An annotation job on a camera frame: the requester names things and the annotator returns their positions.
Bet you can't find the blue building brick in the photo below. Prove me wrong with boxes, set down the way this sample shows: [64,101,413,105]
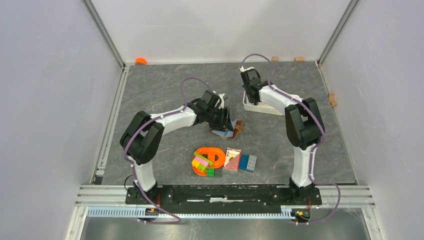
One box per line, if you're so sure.
[238,154,249,171]

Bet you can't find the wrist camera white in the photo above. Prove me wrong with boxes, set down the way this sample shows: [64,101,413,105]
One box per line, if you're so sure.
[215,93,228,109]
[239,66,255,73]

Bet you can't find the white cable comb strip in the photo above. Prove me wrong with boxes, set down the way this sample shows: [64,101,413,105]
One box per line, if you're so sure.
[87,206,295,220]

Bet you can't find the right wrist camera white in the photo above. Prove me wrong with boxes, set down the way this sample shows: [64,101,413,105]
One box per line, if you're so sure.
[239,66,255,73]

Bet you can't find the white plastic tray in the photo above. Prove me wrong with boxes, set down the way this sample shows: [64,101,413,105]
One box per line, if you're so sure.
[242,91,285,116]

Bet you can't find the green building brick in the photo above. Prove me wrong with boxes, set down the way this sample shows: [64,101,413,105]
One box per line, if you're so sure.
[206,168,215,177]

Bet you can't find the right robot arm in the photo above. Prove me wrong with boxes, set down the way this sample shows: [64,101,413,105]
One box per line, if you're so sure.
[240,67,325,204]

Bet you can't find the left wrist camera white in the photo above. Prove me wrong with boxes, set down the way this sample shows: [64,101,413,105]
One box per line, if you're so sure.
[215,93,228,109]

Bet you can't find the dark grey building brick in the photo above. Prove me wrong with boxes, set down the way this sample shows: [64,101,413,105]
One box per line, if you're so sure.
[214,168,223,178]

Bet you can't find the orange plastic loop toy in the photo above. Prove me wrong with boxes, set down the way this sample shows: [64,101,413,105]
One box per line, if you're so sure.
[191,147,226,178]

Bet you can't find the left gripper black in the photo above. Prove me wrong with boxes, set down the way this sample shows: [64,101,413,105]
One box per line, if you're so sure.
[205,106,234,133]

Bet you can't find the playing card box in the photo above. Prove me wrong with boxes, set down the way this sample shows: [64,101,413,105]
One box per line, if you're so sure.
[223,148,242,172]

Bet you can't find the wooden curved piece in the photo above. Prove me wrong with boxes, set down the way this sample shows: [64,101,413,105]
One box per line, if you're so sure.
[328,92,338,108]

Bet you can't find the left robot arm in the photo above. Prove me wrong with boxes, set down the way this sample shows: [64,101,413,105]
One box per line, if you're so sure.
[119,90,234,204]

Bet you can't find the orange round cap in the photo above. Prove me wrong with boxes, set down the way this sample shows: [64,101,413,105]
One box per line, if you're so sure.
[134,57,147,65]

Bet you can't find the pink yellow brick stack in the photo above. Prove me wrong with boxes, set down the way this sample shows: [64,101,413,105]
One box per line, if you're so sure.
[191,152,213,172]

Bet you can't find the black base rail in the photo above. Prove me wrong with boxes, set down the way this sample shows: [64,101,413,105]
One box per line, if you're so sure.
[125,184,323,215]

